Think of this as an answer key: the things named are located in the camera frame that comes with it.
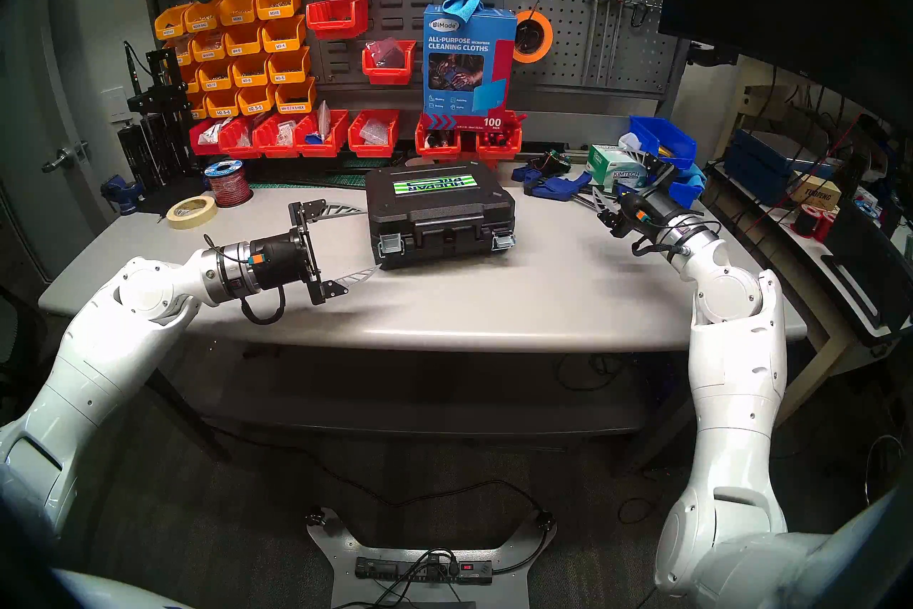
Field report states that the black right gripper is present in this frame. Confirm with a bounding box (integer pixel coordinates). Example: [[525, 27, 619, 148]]
[[593, 151, 683, 233]]

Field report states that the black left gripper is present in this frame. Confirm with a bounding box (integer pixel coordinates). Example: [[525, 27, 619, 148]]
[[248, 199, 380, 306]]

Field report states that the black plastic tool box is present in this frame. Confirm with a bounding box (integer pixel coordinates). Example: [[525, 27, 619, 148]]
[[365, 159, 517, 271]]

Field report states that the Kimtech tissue box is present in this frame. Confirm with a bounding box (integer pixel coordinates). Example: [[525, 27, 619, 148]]
[[586, 131, 651, 189]]

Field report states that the dark blue storage box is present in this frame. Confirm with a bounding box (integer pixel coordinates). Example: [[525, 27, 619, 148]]
[[724, 128, 803, 205]]

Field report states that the small cardboard box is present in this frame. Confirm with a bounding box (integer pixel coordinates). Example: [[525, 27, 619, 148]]
[[790, 176, 842, 210]]

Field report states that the blue cleaning cloths box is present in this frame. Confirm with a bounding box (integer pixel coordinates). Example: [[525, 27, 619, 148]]
[[422, 3, 517, 129]]

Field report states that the large blue bin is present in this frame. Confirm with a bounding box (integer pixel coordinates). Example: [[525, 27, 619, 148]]
[[629, 115, 698, 173]]

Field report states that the green cutting mat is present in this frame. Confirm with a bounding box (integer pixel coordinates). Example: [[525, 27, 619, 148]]
[[250, 158, 400, 189]]

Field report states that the blue bar clamp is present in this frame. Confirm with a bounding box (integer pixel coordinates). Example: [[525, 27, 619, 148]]
[[511, 162, 594, 202]]

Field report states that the orange-red bin with screw bags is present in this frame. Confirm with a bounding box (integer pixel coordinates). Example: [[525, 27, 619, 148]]
[[347, 110, 401, 159]]

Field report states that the orange-red parts bin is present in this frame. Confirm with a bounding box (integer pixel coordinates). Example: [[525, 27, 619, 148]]
[[253, 114, 300, 159], [216, 115, 262, 159], [189, 119, 230, 157]]

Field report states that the orange-red bin with markers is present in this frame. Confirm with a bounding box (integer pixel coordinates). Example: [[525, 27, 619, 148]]
[[415, 114, 463, 160]]

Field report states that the orange-red bin with red pins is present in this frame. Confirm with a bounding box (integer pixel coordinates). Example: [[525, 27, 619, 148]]
[[475, 113, 524, 160]]

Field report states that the orange bin labelled M4 HEX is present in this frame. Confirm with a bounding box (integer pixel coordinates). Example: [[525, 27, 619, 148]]
[[275, 77, 317, 115]]

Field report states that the cream masking tape roll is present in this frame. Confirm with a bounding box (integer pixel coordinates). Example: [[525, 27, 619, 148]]
[[165, 194, 219, 231]]

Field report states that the orange bin labelled M2.5-5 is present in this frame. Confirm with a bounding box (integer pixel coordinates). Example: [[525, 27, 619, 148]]
[[238, 85, 277, 116]]

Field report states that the orange tape roll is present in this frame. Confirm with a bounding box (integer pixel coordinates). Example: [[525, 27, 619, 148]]
[[514, 10, 554, 65]]

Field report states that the orange-red bin with plastic bags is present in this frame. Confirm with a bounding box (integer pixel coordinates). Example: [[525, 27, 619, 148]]
[[362, 40, 417, 86]]

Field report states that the orange bin labelled M2.5-6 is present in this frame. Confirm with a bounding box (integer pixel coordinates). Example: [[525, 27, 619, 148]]
[[205, 88, 240, 120]]

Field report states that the orange bin labelled M3-8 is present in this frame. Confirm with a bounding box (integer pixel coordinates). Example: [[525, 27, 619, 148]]
[[232, 54, 272, 89]]

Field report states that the grey workbench shelf board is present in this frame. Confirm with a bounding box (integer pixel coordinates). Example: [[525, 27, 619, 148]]
[[178, 394, 657, 451]]

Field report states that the black metal stand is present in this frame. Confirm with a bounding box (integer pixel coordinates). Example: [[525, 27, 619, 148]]
[[116, 47, 202, 191]]

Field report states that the orange bin labelled M3-4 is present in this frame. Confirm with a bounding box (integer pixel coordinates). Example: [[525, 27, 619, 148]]
[[262, 15, 307, 53]]

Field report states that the orange-red hanging bin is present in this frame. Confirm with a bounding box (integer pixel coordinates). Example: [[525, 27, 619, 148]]
[[305, 0, 370, 41]]

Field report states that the orange bin labelled M4-6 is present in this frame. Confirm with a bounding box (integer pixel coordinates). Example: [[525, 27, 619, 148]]
[[224, 22, 267, 57]]

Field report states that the blue bench vise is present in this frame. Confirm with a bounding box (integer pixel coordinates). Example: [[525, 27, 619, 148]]
[[100, 174, 147, 216]]

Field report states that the black laptop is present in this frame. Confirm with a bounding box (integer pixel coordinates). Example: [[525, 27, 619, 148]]
[[820, 201, 913, 337]]

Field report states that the white side desk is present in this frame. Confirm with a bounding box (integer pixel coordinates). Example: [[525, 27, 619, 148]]
[[706, 162, 913, 430]]

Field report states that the orange bin labelled M3X8 BAD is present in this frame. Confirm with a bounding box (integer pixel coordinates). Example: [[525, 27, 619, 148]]
[[184, 0, 223, 35]]

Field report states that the black soldering iron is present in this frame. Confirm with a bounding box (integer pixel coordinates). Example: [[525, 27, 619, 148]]
[[123, 40, 154, 80]]

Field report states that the orange bin labelled M3X5X4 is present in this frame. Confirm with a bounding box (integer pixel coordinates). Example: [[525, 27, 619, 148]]
[[154, 3, 193, 40]]

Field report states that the black power strip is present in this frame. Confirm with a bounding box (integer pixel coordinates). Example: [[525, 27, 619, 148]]
[[355, 556, 494, 585]]

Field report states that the grey door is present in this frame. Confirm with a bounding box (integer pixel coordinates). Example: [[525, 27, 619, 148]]
[[0, 0, 108, 280]]

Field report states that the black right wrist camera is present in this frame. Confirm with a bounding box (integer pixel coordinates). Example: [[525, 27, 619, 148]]
[[615, 192, 653, 239]]

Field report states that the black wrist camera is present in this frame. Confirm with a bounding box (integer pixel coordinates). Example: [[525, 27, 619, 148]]
[[615, 192, 653, 239], [250, 237, 304, 273]]

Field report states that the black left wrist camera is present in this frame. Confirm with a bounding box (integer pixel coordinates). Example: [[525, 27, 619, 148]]
[[250, 237, 304, 273]]

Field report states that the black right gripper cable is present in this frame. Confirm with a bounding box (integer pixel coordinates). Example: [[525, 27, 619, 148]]
[[631, 215, 723, 259]]

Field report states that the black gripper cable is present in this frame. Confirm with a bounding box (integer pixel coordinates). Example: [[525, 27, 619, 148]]
[[631, 215, 723, 259], [203, 233, 287, 327]]

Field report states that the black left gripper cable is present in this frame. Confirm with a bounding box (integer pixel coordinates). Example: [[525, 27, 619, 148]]
[[203, 233, 287, 327]]

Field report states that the red wire spool blue label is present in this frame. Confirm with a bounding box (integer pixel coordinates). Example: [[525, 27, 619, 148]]
[[204, 159, 253, 209]]

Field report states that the white light switch plate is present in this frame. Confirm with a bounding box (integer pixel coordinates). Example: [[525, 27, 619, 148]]
[[102, 87, 135, 125]]

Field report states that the black floor power cable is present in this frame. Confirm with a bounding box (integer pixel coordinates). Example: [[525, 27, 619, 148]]
[[200, 426, 557, 573]]

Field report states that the silver door handle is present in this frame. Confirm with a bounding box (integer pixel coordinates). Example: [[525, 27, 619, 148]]
[[41, 140, 90, 174]]

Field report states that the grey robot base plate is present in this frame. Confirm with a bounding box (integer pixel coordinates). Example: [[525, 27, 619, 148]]
[[305, 506, 557, 609]]

